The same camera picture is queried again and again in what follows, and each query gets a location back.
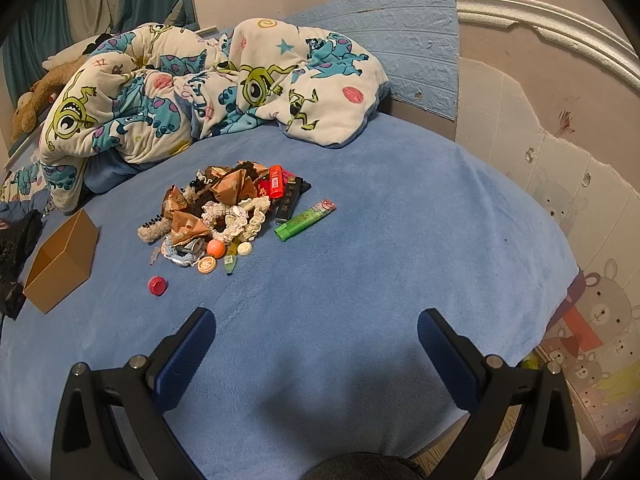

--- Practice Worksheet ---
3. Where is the bear print wall panel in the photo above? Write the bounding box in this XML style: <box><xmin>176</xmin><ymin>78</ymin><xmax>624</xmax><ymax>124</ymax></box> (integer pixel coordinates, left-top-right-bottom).
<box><xmin>505</xmin><ymin>155</ymin><xmax>640</xmax><ymax>461</ymax></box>

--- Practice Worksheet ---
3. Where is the red lighter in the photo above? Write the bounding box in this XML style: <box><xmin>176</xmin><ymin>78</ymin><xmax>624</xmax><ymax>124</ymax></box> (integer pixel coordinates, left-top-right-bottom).
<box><xmin>267</xmin><ymin>166</ymin><xmax>287</xmax><ymax>200</ymax></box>

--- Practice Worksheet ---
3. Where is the green lighter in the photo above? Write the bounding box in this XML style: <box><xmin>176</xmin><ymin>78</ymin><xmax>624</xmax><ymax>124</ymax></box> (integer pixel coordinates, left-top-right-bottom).
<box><xmin>274</xmin><ymin>199</ymin><xmax>337</xmax><ymax>242</ymax></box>

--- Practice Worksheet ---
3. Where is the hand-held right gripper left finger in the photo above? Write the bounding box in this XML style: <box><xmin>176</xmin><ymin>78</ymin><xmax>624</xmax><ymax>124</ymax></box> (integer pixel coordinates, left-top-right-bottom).
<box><xmin>50</xmin><ymin>306</ymin><xmax>217</xmax><ymax>480</ymax></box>

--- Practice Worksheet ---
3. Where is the white pillow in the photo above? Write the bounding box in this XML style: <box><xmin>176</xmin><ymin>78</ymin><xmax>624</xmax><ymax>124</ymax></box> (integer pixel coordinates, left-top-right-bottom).
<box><xmin>42</xmin><ymin>35</ymin><xmax>108</xmax><ymax>71</ymax></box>

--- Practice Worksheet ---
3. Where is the black cloth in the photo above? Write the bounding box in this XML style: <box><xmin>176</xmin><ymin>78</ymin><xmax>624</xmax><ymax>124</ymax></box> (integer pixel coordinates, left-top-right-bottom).
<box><xmin>0</xmin><ymin>207</ymin><xmax>43</xmax><ymax>321</ymax></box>

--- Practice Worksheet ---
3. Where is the blue scrunchie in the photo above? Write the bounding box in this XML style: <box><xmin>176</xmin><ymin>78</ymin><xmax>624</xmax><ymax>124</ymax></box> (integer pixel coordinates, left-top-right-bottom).
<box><xmin>161</xmin><ymin>237</ymin><xmax>201</xmax><ymax>267</ymax></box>

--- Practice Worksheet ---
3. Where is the fuzzy beige hair clip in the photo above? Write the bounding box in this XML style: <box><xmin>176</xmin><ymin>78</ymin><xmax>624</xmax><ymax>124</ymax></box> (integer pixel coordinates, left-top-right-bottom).
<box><xmin>138</xmin><ymin>215</ymin><xmax>173</xmax><ymax>245</ymax></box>

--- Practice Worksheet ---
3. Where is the black scrunchie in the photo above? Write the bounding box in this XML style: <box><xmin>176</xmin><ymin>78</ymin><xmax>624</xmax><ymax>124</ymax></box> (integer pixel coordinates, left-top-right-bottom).
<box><xmin>182</xmin><ymin>185</ymin><xmax>216</xmax><ymax>216</ymax></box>

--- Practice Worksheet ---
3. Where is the blue foam wall panel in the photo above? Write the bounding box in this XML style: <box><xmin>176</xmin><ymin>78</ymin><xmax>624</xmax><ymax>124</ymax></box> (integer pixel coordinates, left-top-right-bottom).
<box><xmin>282</xmin><ymin>0</ymin><xmax>460</xmax><ymax>121</ymax></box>

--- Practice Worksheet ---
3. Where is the black rectangular packet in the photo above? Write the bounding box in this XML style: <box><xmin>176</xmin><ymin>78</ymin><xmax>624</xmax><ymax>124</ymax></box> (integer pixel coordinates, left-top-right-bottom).
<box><xmin>275</xmin><ymin>177</ymin><xmax>312</xmax><ymax>225</ymax></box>

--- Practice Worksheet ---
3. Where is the pink triangular snack packet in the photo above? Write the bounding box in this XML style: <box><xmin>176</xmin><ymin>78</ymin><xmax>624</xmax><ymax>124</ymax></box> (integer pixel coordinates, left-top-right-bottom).
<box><xmin>165</xmin><ymin>185</ymin><xmax>190</xmax><ymax>213</ymax></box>
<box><xmin>210</xmin><ymin>162</ymin><xmax>266</xmax><ymax>206</ymax></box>

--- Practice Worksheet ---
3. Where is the teal curtain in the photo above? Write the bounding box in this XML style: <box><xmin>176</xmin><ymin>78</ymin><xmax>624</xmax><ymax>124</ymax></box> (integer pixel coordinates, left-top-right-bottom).
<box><xmin>0</xmin><ymin>0</ymin><xmax>198</xmax><ymax>106</ymax></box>

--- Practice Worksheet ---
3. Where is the brown cardboard box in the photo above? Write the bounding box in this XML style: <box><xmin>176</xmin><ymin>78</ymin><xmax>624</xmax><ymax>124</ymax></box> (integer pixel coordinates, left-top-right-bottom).
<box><xmin>22</xmin><ymin>208</ymin><xmax>101</xmax><ymax>315</ymax></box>

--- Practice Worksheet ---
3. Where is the cartoon printed pillow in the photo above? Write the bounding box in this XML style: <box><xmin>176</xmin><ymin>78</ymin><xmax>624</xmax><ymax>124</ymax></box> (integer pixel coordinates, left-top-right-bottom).
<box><xmin>0</xmin><ymin>157</ymin><xmax>56</xmax><ymax>216</ymax></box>

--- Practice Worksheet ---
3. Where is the blue fleece bed sheet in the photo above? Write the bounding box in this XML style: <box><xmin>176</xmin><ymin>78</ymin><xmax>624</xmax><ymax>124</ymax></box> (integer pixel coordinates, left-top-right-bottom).
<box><xmin>0</xmin><ymin>110</ymin><xmax>581</xmax><ymax>480</ymax></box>

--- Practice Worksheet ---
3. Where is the brown plush toy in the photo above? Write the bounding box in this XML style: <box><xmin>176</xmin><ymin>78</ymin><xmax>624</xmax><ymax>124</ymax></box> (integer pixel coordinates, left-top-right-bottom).
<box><xmin>11</xmin><ymin>55</ymin><xmax>91</xmax><ymax>143</ymax></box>

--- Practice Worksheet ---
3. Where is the cartoon monster printed blanket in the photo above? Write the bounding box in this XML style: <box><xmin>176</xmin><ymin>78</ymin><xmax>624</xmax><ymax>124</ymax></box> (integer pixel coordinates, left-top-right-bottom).
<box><xmin>40</xmin><ymin>17</ymin><xmax>391</xmax><ymax>213</ymax></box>

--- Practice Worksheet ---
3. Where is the cream lace scrunchie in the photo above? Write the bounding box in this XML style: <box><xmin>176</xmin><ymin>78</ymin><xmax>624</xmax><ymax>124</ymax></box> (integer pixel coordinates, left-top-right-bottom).
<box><xmin>225</xmin><ymin>199</ymin><xmax>271</xmax><ymax>245</ymax></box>

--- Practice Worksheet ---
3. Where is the orange snack packet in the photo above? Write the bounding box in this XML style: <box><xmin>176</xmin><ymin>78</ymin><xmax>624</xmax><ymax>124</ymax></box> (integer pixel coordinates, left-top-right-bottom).
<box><xmin>170</xmin><ymin>210</ymin><xmax>213</xmax><ymax>243</ymax></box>

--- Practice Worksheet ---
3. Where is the white bed headboard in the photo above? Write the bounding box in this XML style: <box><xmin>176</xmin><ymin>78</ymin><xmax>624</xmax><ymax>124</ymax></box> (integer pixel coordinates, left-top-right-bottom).
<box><xmin>454</xmin><ymin>0</ymin><xmax>640</xmax><ymax>106</ymax></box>

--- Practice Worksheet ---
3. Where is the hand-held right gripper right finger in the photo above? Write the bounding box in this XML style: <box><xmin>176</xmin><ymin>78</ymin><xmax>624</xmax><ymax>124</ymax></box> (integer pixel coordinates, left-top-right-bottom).
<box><xmin>417</xmin><ymin>308</ymin><xmax>583</xmax><ymax>480</ymax></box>

